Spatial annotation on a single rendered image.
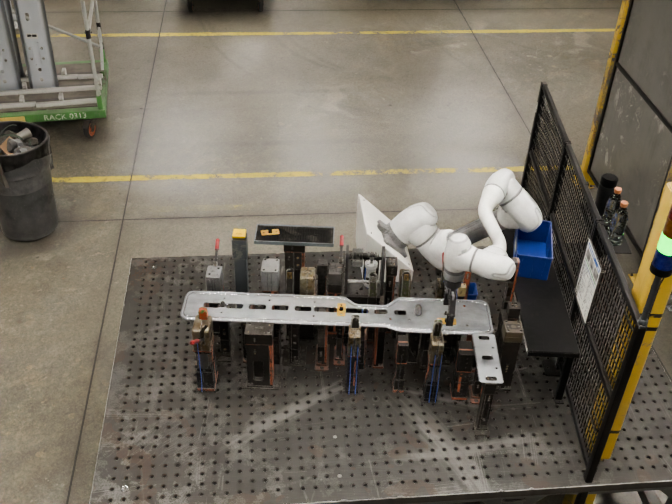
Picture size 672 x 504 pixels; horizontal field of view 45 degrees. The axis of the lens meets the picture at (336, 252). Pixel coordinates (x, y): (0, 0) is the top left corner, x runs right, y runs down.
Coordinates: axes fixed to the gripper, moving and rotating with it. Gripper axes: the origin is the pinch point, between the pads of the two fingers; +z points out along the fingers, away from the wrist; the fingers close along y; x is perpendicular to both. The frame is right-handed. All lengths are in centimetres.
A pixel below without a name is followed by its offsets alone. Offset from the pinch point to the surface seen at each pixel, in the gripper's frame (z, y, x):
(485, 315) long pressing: 5.1, 5.1, -17.7
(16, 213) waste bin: 80, 174, 265
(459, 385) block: 26.4, -17.8, -6.5
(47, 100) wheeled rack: 76, 329, 292
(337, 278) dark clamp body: 0, 21, 49
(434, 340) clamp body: 0.7, -16.9, 7.0
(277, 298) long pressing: 5, 11, 76
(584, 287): -21, -4, -54
